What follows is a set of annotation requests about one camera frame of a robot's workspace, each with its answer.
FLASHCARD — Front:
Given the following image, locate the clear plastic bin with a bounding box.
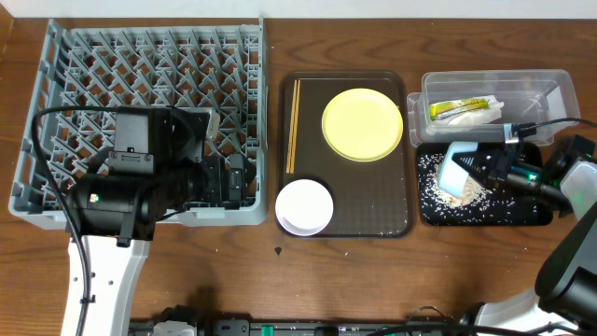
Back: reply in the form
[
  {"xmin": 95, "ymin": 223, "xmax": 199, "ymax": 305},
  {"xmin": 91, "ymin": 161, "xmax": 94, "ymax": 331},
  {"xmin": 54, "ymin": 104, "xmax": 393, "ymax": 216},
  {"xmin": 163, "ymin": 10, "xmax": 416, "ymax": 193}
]
[{"xmin": 407, "ymin": 69, "xmax": 580, "ymax": 147}]

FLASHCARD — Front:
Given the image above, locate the black waste tray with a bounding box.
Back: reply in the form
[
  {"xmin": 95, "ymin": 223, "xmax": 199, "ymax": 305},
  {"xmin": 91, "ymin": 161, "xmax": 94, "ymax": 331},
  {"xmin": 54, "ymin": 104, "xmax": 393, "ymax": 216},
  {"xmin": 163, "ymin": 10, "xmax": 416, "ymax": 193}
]
[{"xmin": 416, "ymin": 143, "xmax": 553, "ymax": 227}]

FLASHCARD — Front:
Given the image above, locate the white bowl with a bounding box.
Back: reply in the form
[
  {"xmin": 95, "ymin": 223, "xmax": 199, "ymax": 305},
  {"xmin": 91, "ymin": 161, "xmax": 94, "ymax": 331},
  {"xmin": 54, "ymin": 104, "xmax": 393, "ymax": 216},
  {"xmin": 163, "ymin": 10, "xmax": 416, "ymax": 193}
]
[{"xmin": 274, "ymin": 179, "xmax": 334, "ymax": 237}]

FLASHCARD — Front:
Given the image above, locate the dark brown serving tray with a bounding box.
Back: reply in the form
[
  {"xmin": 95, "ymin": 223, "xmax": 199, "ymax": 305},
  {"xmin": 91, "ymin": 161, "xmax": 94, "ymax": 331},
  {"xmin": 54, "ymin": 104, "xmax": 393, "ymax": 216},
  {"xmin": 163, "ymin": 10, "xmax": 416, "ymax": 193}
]
[{"xmin": 277, "ymin": 70, "xmax": 416, "ymax": 238}]

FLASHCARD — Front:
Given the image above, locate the light blue bowl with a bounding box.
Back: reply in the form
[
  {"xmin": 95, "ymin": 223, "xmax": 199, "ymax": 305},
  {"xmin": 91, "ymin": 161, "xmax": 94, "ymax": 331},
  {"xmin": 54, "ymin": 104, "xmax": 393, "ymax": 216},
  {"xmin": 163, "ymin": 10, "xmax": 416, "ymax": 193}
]
[{"xmin": 437, "ymin": 142, "xmax": 479, "ymax": 198}]

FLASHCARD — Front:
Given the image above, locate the green orange snack wrapper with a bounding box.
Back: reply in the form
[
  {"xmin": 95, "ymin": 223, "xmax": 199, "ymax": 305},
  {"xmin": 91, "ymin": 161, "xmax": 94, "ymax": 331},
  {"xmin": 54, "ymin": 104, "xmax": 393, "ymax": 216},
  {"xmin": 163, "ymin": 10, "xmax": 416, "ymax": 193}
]
[{"xmin": 429, "ymin": 98, "xmax": 489, "ymax": 120}]

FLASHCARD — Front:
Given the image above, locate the white napkin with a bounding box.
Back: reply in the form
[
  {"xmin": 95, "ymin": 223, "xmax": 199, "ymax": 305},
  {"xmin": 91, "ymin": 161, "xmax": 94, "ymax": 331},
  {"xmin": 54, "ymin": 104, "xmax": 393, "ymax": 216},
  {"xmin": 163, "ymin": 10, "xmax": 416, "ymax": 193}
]
[{"xmin": 432, "ymin": 95, "xmax": 505, "ymax": 127}]

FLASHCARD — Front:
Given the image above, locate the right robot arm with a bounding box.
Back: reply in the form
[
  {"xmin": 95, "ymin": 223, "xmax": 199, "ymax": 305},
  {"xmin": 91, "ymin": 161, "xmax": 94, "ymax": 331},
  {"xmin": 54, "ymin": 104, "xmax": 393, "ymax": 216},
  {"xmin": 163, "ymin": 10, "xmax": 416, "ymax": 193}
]
[{"xmin": 444, "ymin": 135, "xmax": 596, "ymax": 335}]

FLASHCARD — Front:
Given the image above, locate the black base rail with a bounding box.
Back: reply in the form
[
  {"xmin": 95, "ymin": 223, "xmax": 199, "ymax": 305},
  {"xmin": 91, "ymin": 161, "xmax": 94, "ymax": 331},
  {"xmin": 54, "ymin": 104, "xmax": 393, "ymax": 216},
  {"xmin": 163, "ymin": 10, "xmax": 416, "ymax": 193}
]
[{"xmin": 128, "ymin": 305, "xmax": 457, "ymax": 336}]

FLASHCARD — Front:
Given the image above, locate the grey dishwasher rack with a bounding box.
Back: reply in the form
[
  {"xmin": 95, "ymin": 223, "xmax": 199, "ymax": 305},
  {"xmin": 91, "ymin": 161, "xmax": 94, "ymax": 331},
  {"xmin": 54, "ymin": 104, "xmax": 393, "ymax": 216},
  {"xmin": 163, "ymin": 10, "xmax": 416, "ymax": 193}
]
[{"xmin": 29, "ymin": 21, "xmax": 268, "ymax": 227}]

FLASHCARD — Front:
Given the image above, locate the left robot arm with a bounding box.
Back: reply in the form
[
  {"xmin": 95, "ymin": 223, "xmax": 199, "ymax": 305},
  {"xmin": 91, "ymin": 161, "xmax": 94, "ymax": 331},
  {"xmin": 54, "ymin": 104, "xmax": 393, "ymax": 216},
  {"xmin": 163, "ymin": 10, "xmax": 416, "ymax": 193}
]
[{"xmin": 62, "ymin": 105, "xmax": 257, "ymax": 335}]

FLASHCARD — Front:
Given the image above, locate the pile of rice waste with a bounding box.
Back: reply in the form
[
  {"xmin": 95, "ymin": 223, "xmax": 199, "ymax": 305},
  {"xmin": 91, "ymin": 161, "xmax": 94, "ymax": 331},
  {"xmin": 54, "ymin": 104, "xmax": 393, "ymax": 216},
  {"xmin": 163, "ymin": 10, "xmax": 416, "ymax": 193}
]
[{"xmin": 417, "ymin": 153, "xmax": 516, "ymax": 226}]

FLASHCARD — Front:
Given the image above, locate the yellow plate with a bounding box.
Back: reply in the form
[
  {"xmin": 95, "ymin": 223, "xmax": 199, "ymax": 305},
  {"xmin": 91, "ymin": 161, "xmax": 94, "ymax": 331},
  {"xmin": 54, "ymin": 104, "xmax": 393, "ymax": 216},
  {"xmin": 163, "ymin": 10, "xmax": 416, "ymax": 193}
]
[{"xmin": 321, "ymin": 88, "xmax": 404, "ymax": 162}]

